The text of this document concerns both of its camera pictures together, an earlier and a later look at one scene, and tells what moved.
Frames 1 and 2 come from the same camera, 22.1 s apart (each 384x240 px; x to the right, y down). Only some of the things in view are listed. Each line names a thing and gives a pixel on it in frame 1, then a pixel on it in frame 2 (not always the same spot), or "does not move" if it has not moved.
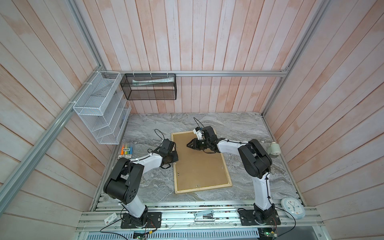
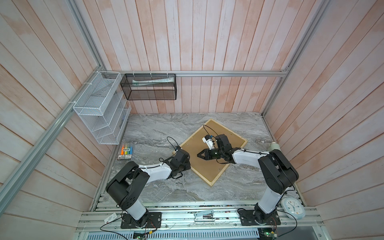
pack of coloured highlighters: [126, 151] does not move
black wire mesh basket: [149, 86] does not move
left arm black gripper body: [173, 157] → [186, 166]
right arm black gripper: [194, 142] → [205, 156]
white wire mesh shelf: [104, 107] does not move
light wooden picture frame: [196, 170] → [228, 163]
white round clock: [294, 207] does not move
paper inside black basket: [141, 82] does not move
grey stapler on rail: [207, 215] does not move
